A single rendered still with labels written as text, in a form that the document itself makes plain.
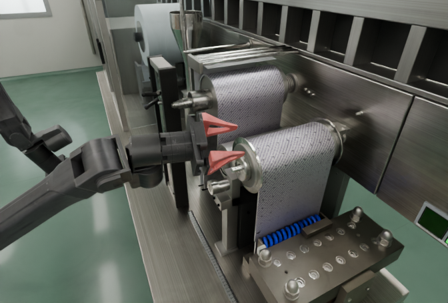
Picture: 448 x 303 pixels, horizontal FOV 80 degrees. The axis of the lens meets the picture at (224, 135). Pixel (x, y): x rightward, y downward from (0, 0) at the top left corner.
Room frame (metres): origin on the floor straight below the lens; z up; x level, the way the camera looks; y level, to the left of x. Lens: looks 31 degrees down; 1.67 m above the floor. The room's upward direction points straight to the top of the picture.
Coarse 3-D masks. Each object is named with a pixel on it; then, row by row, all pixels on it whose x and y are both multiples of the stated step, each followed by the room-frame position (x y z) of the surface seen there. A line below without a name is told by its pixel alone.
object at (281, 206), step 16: (320, 176) 0.58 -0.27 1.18; (272, 192) 0.51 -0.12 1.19; (288, 192) 0.54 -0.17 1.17; (304, 192) 0.56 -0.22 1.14; (320, 192) 0.59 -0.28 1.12; (272, 208) 0.51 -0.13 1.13; (288, 208) 0.54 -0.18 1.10; (304, 208) 0.57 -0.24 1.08; (256, 224) 0.49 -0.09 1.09; (272, 224) 0.52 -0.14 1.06; (288, 224) 0.54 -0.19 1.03; (256, 240) 0.50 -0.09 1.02
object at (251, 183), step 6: (330, 132) 0.63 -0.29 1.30; (240, 144) 0.57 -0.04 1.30; (336, 144) 0.61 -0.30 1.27; (234, 150) 0.59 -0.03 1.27; (240, 150) 0.56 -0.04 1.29; (246, 150) 0.54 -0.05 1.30; (252, 156) 0.52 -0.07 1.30; (252, 162) 0.51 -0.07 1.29; (252, 168) 0.51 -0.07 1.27; (252, 174) 0.51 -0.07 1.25; (246, 180) 0.53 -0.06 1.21; (252, 180) 0.50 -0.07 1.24; (252, 186) 0.50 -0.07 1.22
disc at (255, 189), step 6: (240, 138) 0.58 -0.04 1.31; (234, 144) 0.60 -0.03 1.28; (246, 144) 0.55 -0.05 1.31; (252, 150) 0.52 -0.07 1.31; (258, 162) 0.50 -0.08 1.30; (258, 168) 0.50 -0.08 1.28; (258, 174) 0.49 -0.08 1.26; (258, 180) 0.49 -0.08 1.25; (246, 186) 0.54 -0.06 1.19; (258, 186) 0.49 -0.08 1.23; (252, 192) 0.51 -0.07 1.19
